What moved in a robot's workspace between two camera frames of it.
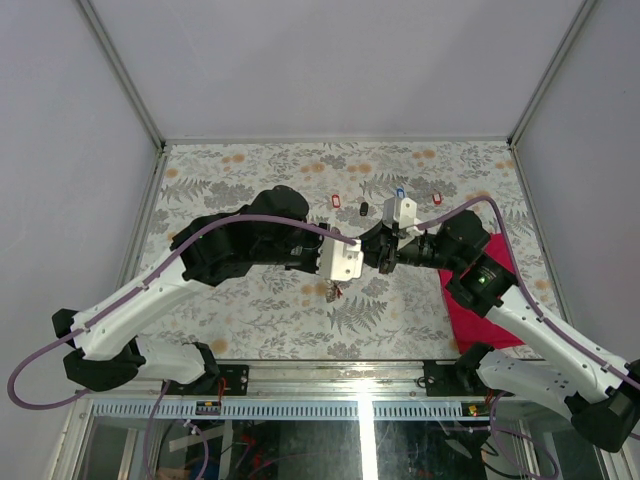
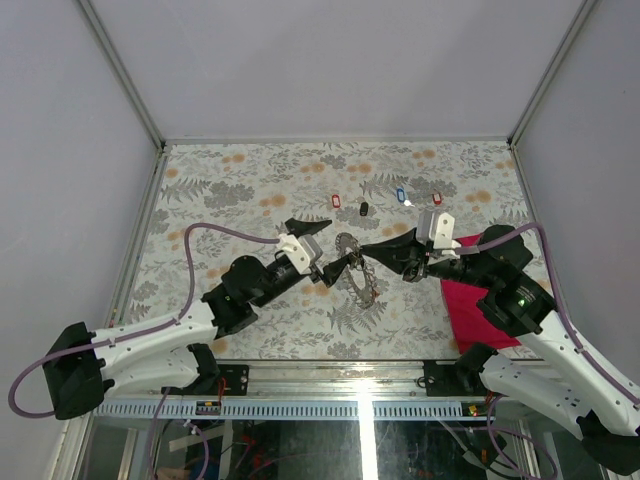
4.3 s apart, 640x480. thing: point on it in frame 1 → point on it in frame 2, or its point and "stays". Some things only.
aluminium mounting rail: x=320 y=382 stays
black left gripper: x=312 y=264 → x=334 y=269
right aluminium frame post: x=586 y=9 stays
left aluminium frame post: x=123 y=72 stays
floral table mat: x=400 y=311 stays
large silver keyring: x=331 y=287 → x=353 y=244
